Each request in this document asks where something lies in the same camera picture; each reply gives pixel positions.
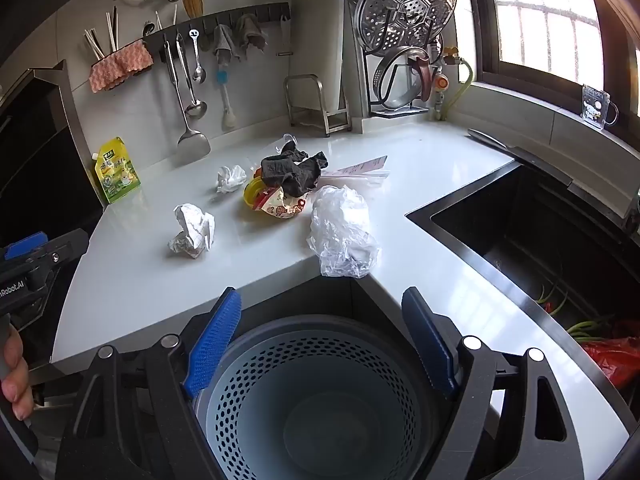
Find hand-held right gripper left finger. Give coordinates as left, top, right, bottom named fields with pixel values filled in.
left=55, top=287, right=243, bottom=480

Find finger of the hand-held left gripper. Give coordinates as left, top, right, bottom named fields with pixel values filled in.
left=2, top=231, right=50, bottom=261
left=22, top=228, right=91, bottom=276

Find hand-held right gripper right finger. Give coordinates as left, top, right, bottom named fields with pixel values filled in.
left=401, top=286, right=586, bottom=480

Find large white paper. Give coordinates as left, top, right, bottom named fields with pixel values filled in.
left=167, top=203, right=216, bottom=260

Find grey-blue perforated waste basket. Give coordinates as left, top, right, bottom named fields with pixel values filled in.
left=195, top=312, right=453, bottom=480

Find clear plastic bag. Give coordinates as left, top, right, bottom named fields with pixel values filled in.
left=307, top=185, right=381, bottom=278

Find printed red snack wrapper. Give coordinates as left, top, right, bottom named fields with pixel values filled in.
left=252, top=187, right=307, bottom=221

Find yellow plastic ring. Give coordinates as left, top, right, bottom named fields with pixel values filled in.
left=243, top=175, right=271, bottom=209

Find small white paper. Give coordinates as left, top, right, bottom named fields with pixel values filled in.
left=216, top=165, right=248, bottom=194

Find pink paper slip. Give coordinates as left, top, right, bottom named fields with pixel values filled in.
left=337, top=156, right=388, bottom=176

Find black cloth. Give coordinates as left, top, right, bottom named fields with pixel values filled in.
left=260, top=141, right=330, bottom=198

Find person's left hand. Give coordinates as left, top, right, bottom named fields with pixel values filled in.
left=0, top=331, right=34, bottom=421

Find green yellow spout pouch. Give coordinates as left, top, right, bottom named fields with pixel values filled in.
left=94, top=136, right=142, bottom=204

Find black sink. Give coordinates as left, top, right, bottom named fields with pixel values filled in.
left=406, top=160, right=640, bottom=406

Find steel spatula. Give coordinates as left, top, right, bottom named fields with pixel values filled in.
left=162, top=40, right=212, bottom=167

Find green vegetable stems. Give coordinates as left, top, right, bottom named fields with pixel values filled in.
left=537, top=285, right=618, bottom=341

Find red plastic bag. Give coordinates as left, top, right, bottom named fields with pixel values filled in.
left=580, top=330, right=640, bottom=391

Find pink dishcloth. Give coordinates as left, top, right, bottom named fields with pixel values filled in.
left=89, top=42, right=154, bottom=93

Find steel ladle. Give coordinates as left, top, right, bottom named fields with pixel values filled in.
left=175, top=32, right=208, bottom=120

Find bundle of chopsticks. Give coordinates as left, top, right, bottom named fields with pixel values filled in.
left=84, top=6, right=121, bottom=61

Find steel spoon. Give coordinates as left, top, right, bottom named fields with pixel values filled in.
left=189, top=29, right=207, bottom=84

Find black lid rack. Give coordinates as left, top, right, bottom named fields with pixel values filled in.
left=354, top=35, right=441, bottom=117

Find blue white bottle brush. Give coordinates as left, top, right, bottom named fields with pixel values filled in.
left=215, top=55, right=238, bottom=130

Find steel board stand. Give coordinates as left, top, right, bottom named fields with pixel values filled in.
left=284, top=74, right=351, bottom=136

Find glass pot lid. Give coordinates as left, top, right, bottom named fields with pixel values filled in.
left=372, top=45, right=436, bottom=111

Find brown plastic scoop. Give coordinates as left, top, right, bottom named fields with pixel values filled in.
left=410, top=52, right=436, bottom=103

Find grey rag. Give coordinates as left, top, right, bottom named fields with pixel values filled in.
left=234, top=14, right=269, bottom=53
left=212, top=24, right=236, bottom=63

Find brass gas valve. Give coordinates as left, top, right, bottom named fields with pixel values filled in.
left=432, top=45, right=461, bottom=106

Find clear cartoon mug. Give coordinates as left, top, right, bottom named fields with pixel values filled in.
left=581, top=84, right=620, bottom=128

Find white cutting board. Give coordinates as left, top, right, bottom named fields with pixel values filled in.
left=320, top=0, right=368, bottom=118

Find white peeler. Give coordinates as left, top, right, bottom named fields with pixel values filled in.
left=276, top=15, right=292, bottom=56

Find brown framed window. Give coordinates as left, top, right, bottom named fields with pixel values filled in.
left=462, top=0, right=640, bottom=106

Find perforated steel steamer tray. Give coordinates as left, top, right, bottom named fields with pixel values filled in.
left=356, top=0, right=458, bottom=56

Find yellow gas hose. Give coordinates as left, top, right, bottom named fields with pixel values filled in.
left=435, top=60, right=473, bottom=121

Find grey wall hook rail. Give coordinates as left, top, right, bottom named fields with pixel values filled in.
left=142, top=2, right=291, bottom=61

